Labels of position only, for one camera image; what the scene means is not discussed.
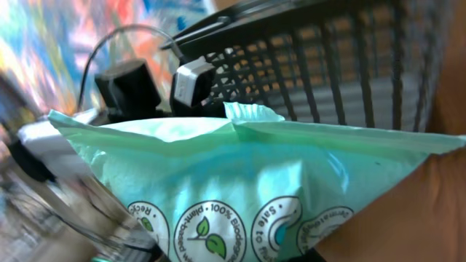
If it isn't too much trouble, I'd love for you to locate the grey plastic shopping basket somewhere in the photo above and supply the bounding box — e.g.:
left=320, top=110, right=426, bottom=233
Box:
left=175, top=0, right=454, bottom=132

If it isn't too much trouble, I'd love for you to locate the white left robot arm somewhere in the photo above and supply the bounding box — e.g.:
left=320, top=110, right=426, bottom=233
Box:
left=7, top=58, right=226, bottom=183

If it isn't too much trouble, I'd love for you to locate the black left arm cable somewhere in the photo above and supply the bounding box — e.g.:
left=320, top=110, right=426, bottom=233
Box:
left=76, top=23, right=189, bottom=110

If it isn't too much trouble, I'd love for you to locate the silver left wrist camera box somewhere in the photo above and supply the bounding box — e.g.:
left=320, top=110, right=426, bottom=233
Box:
left=173, top=58, right=216, bottom=108

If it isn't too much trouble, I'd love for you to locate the mint green wipes pack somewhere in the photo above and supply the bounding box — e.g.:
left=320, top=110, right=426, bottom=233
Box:
left=49, top=103, right=465, bottom=261

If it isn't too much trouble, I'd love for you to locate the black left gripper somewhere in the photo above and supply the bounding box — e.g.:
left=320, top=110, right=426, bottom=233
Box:
left=169, top=74, right=226, bottom=117

